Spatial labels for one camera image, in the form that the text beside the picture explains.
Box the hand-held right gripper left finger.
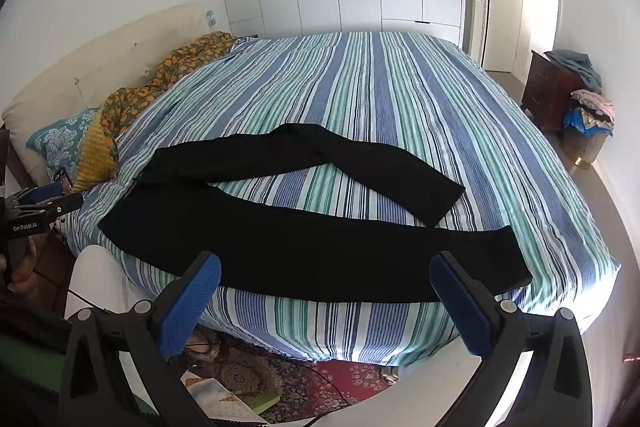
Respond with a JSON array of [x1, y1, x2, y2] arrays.
[[59, 251, 223, 427]]

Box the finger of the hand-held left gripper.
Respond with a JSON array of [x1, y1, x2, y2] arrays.
[[12, 186, 85, 220]]

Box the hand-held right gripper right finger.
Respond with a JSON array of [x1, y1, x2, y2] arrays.
[[429, 251, 601, 427]]

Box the black pants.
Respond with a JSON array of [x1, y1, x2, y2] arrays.
[[97, 123, 533, 304]]

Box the person's left hand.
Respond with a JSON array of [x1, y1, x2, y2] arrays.
[[9, 238, 40, 297]]

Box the mustard yellow dotted blanket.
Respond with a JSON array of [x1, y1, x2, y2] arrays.
[[72, 119, 119, 192]]

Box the teal patterned pillow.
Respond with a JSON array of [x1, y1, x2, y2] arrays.
[[26, 108, 101, 180]]

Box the patterned red rug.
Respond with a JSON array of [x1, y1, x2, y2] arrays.
[[185, 327, 401, 425]]

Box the green flat item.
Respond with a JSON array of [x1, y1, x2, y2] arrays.
[[242, 393, 279, 414]]

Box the cream padded headboard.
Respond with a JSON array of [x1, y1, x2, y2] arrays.
[[2, 3, 213, 188]]

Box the orange floral blanket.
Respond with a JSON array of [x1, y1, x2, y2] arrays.
[[97, 32, 241, 142]]

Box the laundry basket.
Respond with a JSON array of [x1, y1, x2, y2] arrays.
[[562, 122, 607, 168]]

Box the striped bedspread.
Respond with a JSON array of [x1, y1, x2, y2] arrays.
[[57, 31, 621, 365]]

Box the dark wooden nightstand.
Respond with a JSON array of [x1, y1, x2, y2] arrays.
[[521, 50, 587, 134]]

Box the mixed coloured clothes pile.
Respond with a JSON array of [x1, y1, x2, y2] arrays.
[[564, 88, 616, 138]]

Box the grey-blue clothes pile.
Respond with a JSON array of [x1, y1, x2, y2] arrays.
[[544, 49, 603, 90]]

